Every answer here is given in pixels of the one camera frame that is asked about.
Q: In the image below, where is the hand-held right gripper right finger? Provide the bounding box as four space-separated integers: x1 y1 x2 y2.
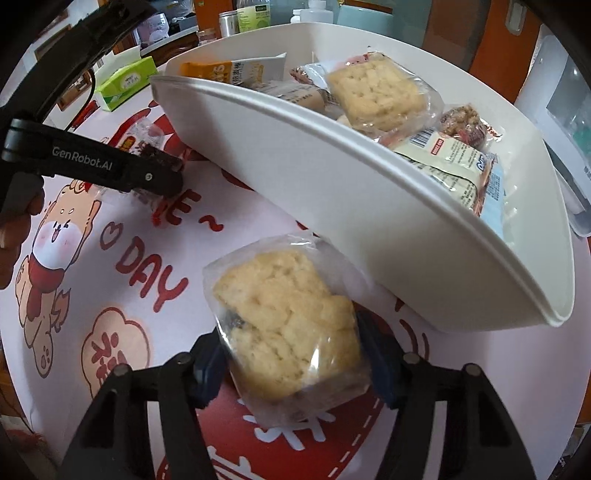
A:
353 309 550 480

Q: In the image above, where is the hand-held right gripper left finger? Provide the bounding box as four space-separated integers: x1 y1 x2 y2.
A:
55 332 227 480

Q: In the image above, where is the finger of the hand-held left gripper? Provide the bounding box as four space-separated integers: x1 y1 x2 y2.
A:
131 154 185 199

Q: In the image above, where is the dark snack packet red label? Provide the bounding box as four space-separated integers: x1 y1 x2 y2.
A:
108 113 185 208

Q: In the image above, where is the pale rice cracker packet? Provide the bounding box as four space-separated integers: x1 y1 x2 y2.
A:
202 233 372 428
325 52 439 137

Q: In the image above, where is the orange white snack packet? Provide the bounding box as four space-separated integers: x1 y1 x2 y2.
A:
179 52 288 88

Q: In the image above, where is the white plastic bin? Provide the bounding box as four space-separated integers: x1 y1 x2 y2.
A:
150 21 575 334

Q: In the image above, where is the white printed snack packet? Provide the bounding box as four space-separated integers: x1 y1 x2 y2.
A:
392 129 502 217

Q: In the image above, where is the person's left hand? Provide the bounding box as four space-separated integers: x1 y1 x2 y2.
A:
0 187 47 289

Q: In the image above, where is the green tissue box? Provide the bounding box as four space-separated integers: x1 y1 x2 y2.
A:
95 56 158 112

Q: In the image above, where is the white text snack packet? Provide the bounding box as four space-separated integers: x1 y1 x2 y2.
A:
252 78 345 116

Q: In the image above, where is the metal can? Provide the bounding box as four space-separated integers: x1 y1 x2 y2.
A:
218 10 241 38

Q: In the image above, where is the red white snack packet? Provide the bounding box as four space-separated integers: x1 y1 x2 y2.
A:
290 62 335 86

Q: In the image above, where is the light blue snack packet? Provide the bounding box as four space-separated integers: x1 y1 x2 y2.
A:
478 161 507 241

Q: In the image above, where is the white squeeze bottle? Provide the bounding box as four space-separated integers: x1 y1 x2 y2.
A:
305 0 340 21

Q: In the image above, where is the round print nut snack packet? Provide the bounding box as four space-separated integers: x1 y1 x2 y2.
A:
438 104 502 148

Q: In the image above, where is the white countertop appliance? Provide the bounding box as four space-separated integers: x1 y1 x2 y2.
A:
512 34 591 236

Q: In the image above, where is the black cable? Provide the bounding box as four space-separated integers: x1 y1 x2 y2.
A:
67 65 98 132

